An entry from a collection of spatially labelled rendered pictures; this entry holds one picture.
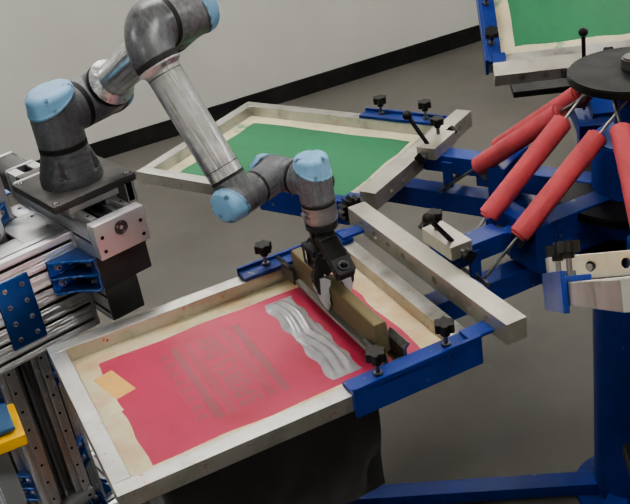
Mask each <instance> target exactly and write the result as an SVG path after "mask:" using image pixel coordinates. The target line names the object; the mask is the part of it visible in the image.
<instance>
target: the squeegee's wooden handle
mask: <svg viewBox="0 0 630 504"><path fill-rule="evenodd" d="M291 256H292V261H293V267H294V269H295V274H296V278H297V279H301V280H302V281H303V282H304V283H305V284H306V285H307V286H308V287H309V288H310V289H311V290H313V291H314V292H315V293H316V294H317V292H316V291H315V289H314V288H313V282H312V279H311V272H312V269H311V268H310V267H309V266H308V265H307V264H306V263H305V262H304V257H303V251H302V248H301V247H298V248H296V249H293V250H292V251H291ZM324 276H325V277H327V278H329V279H330V280H331V286H330V288H329V293H330V295H331V297H330V301H331V303H332V306H331V308H332V309H333V310H334V311H335V312H336V313H337V314H338V315H339V316H340V317H341V318H342V319H343V320H344V321H345V322H346V323H347V324H349V325H350V326H351V327H352V328H353V329H354V330H355V331H356V332H357V333H358V334H359V335H360V336H361V337H362V338H364V337H365V338H367V339H369V340H370V341H372V342H373V343H374V344H376V345H378V346H384V347H385V349H386V352H387V351H390V344H389V337H388V331H387V324H386V322H385V321H384V320H383V319H382V318H381V317H379V316H378V315H377V314H376V313H375V312H374V311H373V310H371V309H370V308H369V307H368V306H367V305H366V304H365V303H364V302H362V301H361V300H360V299H359V298H358V297H357V296H356V295H354V294H353V293H352V292H351V291H350V290H349V289H348V288H347V287H345V286H344V285H343V284H342V283H341V282H340V281H337V280H336V278H335V277H334V276H333V275H332V274H331V273H330V274H329V276H327V275H326V274H324ZM317 295H318V294H317Z"/></svg>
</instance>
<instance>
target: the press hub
mask: <svg viewBox="0 0 630 504"><path fill-rule="evenodd" d="M567 82H568V84H569V85H570V86H571V87H572V88H573V89H574V90H576V91H578V92H580V93H582V94H585V95H588V96H591V97H595V98H601V99H608V100H617V105H618V107H619V106H620V105H621V104H622V102H623V101H628V102H627V103H626V104H625V105H624V107H623V108H622V109H621V110H620V112H619V114H620V119H621V122H626V123H629V124H630V47H621V48H614V49H608V50H603V51H599V52H596V53H592V54H589V55H587V56H584V57H582V58H580V59H578V60H577V61H575V62H574V63H573V64H572V65H571V66H570V67H569V68H568V70H567ZM617 123H618V122H617V117H615V118H614V122H611V123H610V124H609V125H608V127H607V128H606V129H605V130H604V132H603V133H602V135H603V136H604V137H605V138H606V142H607V143H606V144H605V145H604V146H603V148H602V149H601V150H600V151H599V153H598V154H597V155H596V156H595V158H594V159H593V160H592V161H591V163H590V164H589V165H588V166H587V168H586V169H585V170H584V171H587V172H592V184H587V183H580V182H575V183H574V184H573V185H572V186H571V188H570V189H569V190H568V192H567V193H566V194H565V195H564V197H563V198H562V199H561V200H560V202H559V203H558V204H557V205H560V204H562V203H565V202H567V201H570V200H572V199H575V198H578V197H580V196H583V195H585V194H588V193H590V192H593V191H596V192H597V193H599V194H601V195H603V196H605V197H608V198H611V200H610V201H607V202H605V203H602V204H600V205H597V206H594V207H592V208H589V209H587V210H584V211H582V212H579V214H578V220H579V221H581V222H584V223H587V224H590V225H594V226H596V227H597V228H598V229H600V230H601V231H604V232H606V233H609V234H611V239H610V240H608V241H605V242H603V243H600V244H598V245H595V246H593V247H591V248H588V249H586V250H583V251H581V252H579V254H589V253H600V252H611V251H622V250H626V248H627V236H628V235H629V234H630V227H629V222H628V217H627V212H626V207H625V203H624V198H623V193H622V188H621V183H620V179H619V174H618V169H617V164H616V159H615V155H614V150H613V145H612V140H611V135H610V129H611V127H612V126H614V125H615V124H617ZM557 205H556V206H557ZM593 374H594V456H593V457H591V458H589V459H588V460H586V461H585V462H584V463H583V464H582V465H581V466H580V467H579V469H578V471H577V472H580V471H594V475H595V479H596V481H597V483H598V486H599V493H598V494H585V495H576V496H577V498H578V500H579V501H580V503H581V504H603V502H604V501H605V499H606V497H607V495H608V493H610V494H612V495H615V496H618V497H621V498H627V499H629V504H630V476H629V473H628V470H627V467H626V463H625V460H624V457H623V454H622V446H623V444H630V313H621V312H614V311H606V310H599V309H593Z"/></svg>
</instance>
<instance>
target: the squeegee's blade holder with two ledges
mask: <svg viewBox="0 0 630 504"><path fill-rule="evenodd" d="M296 285H297V286H298V287H300V288H301V289H302V290H303V291H304V292H305V293H306V294H307V295H308V296H309V297H310V298H311V299H312V300H313V301H314V302H315V303H316V304H317V305H318V306H319V307H320V308H321V309H322V310H323V311H324V312H325V313H327V314H328V315H329V316H330V317H331V318H332V319H333V320H334V321H335V322H336V323H337V324H338V325H339V326H340V327H341V328H342V329H343V330H344V331H345V332H346V333H347V334H348V335H349V336H350V337H351V338H353V339H354V340H355V341H356V342H357V343H358V344H359V345H360V346H361V347H362V348H363V349H364V350H365V349H366V348H368V347H367V344H366V343H365V342H363V341H362V340H363V338H362V337H361V336H360V335H359V334H358V333H357V332H356V331H355V330H354V329H353V328H352V327H351V326H350V325H349V324H347V323H346V322H345V321H344V320H343V319H342V318H341V317H340V316H339V315H338V314H337V313H336V312H335V311H334V310H333V309H332V308H331V309H330V310H327V309H326V308H325V307H324V306H323V304H322V303H321V301H320V299H319V296H318V295H317V294H316V293H315V292H314V291H313V290H311V289H310V288H309V287H308V286H307V285H306V284H305V283H304V282H303V281H302V280H301V279H298V280H296Z"/></svg>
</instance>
